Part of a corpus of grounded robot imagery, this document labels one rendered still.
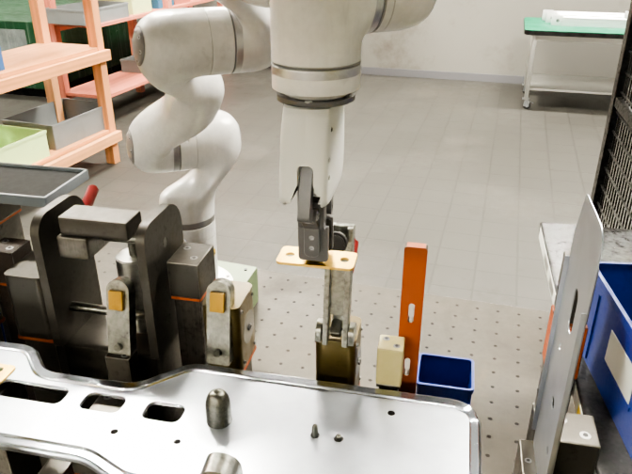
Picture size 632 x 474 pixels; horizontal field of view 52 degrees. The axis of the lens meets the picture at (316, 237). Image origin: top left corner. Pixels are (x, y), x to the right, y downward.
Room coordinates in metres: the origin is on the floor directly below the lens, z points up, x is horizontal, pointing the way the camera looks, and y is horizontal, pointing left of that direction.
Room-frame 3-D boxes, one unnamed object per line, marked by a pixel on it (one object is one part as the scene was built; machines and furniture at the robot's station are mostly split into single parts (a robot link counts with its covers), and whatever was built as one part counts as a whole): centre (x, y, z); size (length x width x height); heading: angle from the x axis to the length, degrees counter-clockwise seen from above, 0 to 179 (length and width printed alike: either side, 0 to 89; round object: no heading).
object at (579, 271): (0.55, -0.25, 1.17); 0.12 x 0.01 x 0.34; 168
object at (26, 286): (0.93, 0.45, 0.89); 0.12 x 0.07 x 0.38; 168
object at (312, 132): (0.62, 0.00, 1.38); 0.10 x 0.07 x 0.11; 168
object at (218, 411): (0.64, 0.12, 1.02); 0.03 x 0.03 x 0.07
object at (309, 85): (0.62, 0.00, 1.45); 0.09 x 0.08 x 0.03; 168
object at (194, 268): (0.88, 0.19, 0.91); 0.07 x 0.05 x 0.42; 168
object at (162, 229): (0.89, 0.32, 0.94); 0.18 x 0.13 x 0.49; 78
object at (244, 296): (0.85, 0.13, 0.88); 0.11 x 0.07 x 0.37; 168
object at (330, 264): (0.62, 0.00, 1.25); 0.08 x 0.04 x 0.01; 78
